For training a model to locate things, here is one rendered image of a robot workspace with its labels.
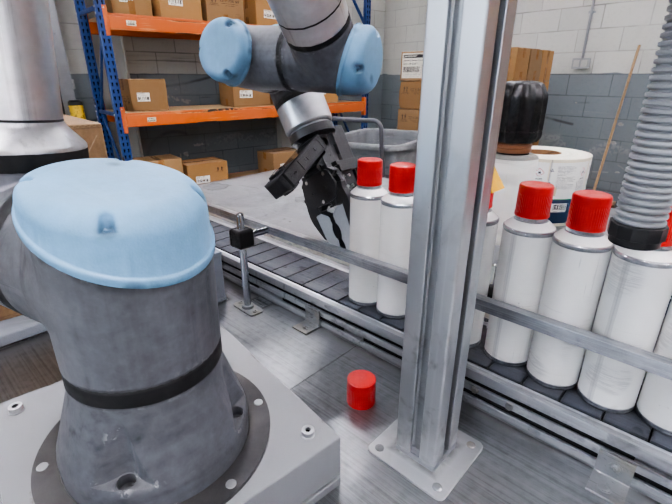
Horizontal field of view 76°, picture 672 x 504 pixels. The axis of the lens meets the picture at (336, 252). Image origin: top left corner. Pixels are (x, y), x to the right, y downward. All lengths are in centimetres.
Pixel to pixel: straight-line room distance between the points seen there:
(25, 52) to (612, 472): 60
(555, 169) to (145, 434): 89
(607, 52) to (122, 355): 505
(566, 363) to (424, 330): 17
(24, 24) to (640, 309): 54
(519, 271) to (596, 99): 472
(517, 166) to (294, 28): 42
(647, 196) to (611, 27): 486
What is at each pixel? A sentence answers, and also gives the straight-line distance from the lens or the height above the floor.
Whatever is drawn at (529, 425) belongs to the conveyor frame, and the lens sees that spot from 53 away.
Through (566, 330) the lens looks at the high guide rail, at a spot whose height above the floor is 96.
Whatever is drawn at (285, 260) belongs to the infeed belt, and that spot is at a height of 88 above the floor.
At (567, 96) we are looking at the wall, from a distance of 527.
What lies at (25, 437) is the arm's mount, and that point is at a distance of 48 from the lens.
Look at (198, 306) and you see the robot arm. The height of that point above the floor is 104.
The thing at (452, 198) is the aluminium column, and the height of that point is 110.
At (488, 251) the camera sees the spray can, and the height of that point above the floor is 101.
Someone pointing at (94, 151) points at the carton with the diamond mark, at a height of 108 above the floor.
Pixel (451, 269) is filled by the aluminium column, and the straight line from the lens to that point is 35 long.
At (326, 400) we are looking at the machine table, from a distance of 54.
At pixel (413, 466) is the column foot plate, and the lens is 47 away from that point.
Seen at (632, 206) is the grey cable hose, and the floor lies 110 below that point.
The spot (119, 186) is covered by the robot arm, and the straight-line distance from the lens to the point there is 32.
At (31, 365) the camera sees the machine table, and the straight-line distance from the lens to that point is 71.
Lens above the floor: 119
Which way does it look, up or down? 22 degrees down
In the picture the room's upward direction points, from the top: straight up
